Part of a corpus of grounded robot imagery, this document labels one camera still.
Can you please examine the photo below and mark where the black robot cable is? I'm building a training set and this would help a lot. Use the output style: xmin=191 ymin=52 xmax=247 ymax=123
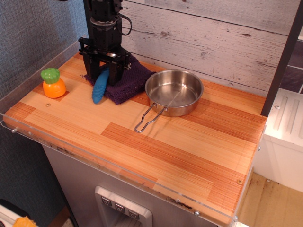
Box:
xmin=118 ymin=13 xmax=133 ymax=36

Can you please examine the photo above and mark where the silver dispenser button panel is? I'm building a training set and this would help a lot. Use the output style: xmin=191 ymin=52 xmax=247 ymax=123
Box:
xmin=95 ymin=186 xmax=153 ymax=227

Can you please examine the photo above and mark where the white cabinet at right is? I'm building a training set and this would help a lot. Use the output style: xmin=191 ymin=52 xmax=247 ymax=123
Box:
xmin=253 ymin=89 xmax=303 ymax=192

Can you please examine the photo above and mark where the dark left upright post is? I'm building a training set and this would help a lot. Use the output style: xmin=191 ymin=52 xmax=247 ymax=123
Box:
xmin=83 ymin=0 xmax=92 ymax=38

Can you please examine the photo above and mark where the stainless steel pan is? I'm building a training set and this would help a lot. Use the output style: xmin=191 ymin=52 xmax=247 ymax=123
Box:
xmin=134 ymin=69 xmax=204 ymax=133

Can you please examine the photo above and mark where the dark upright post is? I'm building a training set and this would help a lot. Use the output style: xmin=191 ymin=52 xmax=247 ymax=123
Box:
xmin=83 ymin=0 xmax=92 ymax=38
xmin=261 ymin=0 xmax=303 ymax=117

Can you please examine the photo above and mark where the grey toy fridge cabinet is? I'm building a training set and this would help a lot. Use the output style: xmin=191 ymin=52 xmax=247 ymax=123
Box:
xmin=43 ymin=146 xmax=214 ymax=227

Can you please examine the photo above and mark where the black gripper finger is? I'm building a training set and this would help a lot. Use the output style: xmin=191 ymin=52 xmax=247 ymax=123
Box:
xmin=108 ymin=62 xmax=124 ymax=86
xmin=82 ymin=53 xmax=105 ymax=81

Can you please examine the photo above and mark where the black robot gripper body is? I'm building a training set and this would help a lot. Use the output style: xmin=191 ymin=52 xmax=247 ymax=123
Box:
xmin=79 ymin=20 xmax=131 ymax=69

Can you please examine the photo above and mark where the blue handled metal spoon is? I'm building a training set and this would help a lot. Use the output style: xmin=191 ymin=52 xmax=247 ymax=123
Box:
xmin=92 ymin=67 xmax=109 ymax=104

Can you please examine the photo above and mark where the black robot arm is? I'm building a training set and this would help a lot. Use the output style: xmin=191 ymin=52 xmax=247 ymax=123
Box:
xmin=79 ymin=0 xmax=130 ymax=86

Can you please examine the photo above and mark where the dark right upright post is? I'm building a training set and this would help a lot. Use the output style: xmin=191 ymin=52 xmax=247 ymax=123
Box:
xmin=261 ymin=0 xmax=303 ymax=117

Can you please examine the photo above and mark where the purple knitted cloth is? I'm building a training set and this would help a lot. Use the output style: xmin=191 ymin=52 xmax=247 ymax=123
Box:
xmin=84 ymin=55 xmax=154 ymax=105

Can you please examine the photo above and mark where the yellow cloth bottom left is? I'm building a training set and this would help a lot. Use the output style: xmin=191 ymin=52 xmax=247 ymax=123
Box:
xmin=12 ymin=217 xmax=37 ymax=227

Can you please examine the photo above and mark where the orange toy carrot green top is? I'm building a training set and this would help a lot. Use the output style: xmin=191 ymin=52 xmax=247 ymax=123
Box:
xmin=40 ymin=68 xmax=66 ymax=98

